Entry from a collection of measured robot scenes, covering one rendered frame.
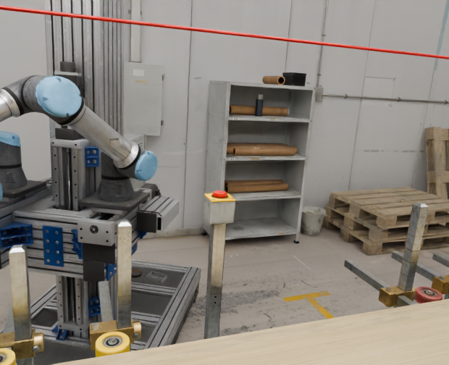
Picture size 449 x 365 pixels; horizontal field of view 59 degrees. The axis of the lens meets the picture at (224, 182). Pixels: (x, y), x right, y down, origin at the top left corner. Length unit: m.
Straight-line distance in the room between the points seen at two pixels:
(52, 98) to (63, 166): 0.64
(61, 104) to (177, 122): 2.58
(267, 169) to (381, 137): 1.51
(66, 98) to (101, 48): 0.57
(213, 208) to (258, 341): 0.36
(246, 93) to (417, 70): 2.19
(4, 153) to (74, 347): 1.01
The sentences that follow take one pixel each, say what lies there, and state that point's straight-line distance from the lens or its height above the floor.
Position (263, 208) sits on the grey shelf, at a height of 0.25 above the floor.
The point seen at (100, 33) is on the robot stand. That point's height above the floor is 1.70.
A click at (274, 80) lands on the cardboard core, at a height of 1.59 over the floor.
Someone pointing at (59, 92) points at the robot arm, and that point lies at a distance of 1.29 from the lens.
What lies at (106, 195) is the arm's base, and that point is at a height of 1.06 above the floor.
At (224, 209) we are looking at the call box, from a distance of 1.08.
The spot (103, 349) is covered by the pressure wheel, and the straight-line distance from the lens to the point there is 1.04.
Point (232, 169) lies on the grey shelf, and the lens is 4.04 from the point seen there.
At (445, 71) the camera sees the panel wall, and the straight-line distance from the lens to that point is 5.61.
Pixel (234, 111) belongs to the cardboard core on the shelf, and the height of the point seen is 1.29.
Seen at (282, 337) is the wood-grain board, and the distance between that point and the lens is 1.11.
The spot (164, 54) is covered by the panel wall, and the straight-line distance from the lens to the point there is 3.75.
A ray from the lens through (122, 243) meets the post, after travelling 1.07.
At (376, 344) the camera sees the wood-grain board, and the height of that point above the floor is 0.90.
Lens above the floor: 1.52
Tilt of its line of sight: 14 degrees down
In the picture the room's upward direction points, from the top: 4 degrees clockwise
